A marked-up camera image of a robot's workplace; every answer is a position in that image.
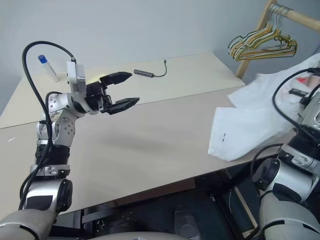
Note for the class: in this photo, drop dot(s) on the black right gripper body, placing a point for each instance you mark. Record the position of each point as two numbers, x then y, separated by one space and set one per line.
313 93

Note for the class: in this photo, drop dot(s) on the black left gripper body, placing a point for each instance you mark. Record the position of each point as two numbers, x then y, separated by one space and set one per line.
96 96

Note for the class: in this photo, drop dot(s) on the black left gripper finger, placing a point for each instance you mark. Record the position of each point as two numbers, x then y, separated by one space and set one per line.
122 105
116 77

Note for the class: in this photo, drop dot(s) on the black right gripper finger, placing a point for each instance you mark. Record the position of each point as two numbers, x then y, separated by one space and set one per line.
297 92

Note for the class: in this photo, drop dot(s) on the white shorts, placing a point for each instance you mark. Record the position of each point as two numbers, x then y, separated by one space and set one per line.
245 125

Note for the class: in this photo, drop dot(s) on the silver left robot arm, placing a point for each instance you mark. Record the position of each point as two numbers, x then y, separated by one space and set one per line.
57 130

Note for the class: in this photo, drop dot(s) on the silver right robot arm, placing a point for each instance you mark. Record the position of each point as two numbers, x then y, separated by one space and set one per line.
287 180

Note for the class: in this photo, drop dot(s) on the white tube with blue cap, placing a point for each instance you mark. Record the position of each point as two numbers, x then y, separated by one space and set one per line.
48 68

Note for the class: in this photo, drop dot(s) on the wooden clothes rack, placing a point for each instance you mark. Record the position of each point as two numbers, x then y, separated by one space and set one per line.
252 50

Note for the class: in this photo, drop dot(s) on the small white scrap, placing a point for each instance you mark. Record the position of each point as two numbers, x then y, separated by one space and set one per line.
11 139

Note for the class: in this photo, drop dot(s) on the dark rounded shape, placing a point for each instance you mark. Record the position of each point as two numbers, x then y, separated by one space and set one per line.
185 218

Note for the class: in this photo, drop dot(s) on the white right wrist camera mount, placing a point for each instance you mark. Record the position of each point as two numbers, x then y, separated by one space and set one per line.
311 113

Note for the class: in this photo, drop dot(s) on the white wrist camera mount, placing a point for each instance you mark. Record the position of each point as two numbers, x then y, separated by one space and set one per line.
77 78
311 113

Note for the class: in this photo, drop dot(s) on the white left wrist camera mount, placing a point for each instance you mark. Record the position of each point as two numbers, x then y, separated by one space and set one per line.
77 78

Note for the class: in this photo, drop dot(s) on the black table frame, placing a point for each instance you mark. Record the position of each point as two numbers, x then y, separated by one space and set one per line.
140 215

